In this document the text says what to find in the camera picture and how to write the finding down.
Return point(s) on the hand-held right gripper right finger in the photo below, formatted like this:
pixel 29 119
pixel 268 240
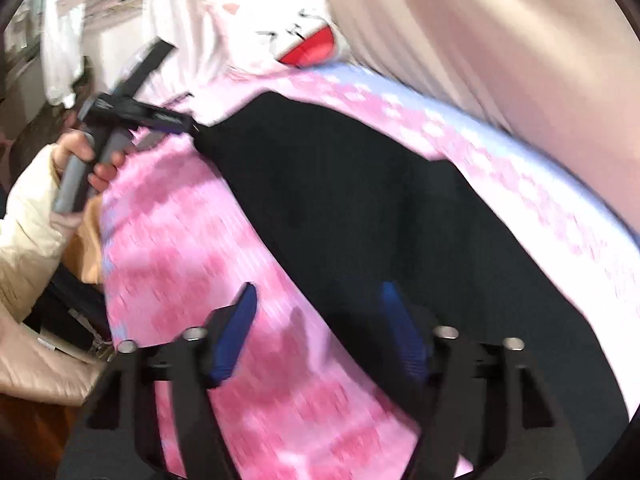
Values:
pixel 402 335

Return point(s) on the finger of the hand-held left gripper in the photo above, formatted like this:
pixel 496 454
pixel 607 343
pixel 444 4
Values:
pixel 165 119

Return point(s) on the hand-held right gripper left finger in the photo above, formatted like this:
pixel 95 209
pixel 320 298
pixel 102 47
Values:
pixel 235 330

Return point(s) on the black pants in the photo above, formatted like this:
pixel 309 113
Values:
pixel 350 200

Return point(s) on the person's left forearm cream sleeve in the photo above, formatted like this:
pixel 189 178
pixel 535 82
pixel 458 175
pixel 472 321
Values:
pixel 27 245

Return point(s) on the person's left hand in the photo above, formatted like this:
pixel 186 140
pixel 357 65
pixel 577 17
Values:
pixel 75 146

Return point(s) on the pale pink curtain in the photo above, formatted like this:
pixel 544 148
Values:
pixel 185 35

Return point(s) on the white hanging cloth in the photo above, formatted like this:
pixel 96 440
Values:
pixel 62 25

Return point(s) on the pink floral bedsheet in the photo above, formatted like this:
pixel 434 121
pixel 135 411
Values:
pixel 175 240

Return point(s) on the white cat face pillow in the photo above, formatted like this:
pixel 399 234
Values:
pixel 265 15

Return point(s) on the tan cloth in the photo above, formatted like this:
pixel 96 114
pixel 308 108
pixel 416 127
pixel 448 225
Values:
pixel 85 255

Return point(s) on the beige padded cushion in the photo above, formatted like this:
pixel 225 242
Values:
pixel 45 365

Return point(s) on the beige curtain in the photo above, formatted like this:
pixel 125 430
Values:
pixel 475 30

